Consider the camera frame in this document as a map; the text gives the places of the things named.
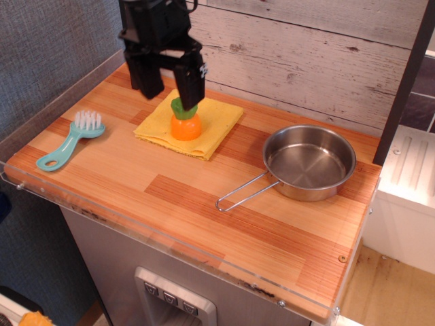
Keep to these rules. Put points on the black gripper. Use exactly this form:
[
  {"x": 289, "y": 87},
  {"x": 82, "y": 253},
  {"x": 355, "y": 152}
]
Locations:
[{"x": 156, "y": 35}]

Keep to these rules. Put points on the orange toy carrot green top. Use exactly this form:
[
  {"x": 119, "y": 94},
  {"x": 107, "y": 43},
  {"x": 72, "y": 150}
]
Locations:
[{"x": 185, "y": 124}]

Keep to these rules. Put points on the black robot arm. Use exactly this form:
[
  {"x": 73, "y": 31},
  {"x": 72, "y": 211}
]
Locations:
[{"x": 156, "y": 36}]

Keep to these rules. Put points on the yellow folded cloth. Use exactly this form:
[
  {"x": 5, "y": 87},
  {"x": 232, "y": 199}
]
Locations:
[{"x": 217, "y": 119}]

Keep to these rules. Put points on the teal dish brush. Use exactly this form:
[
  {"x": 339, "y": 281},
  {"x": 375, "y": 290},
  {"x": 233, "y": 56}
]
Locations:
[{"x": 86, "y": 125}]

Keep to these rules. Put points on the stainless steel pan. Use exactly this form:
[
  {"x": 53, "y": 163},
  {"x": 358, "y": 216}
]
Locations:
[{"x": 303, "y": 162}]

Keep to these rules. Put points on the clear acrylic edge guard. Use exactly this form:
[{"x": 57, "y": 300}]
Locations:
[{"x": 171, "y": 206}]

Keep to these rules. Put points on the grey toy fridge cabinet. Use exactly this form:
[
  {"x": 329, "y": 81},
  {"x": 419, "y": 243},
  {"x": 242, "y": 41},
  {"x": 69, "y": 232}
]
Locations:
[{"x": 112, "y": 257}]

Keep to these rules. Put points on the silver dispenser panel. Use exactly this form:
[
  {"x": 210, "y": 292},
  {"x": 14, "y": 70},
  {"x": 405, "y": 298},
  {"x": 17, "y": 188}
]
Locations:
[{"x": 167, "y": 303}]

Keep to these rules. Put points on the white toy sink unit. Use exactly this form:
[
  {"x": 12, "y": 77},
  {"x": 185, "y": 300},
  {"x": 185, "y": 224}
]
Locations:
[{"x": 401, "y": 219}]

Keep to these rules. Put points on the orange object bottom left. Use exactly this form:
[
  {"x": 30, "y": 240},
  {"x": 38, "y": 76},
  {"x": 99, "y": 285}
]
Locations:
[{"x": 28, "y": 319}]

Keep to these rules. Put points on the dark vertical post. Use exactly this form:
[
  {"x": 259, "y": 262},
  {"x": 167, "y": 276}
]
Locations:
[{"x": 415, "y": 60}]

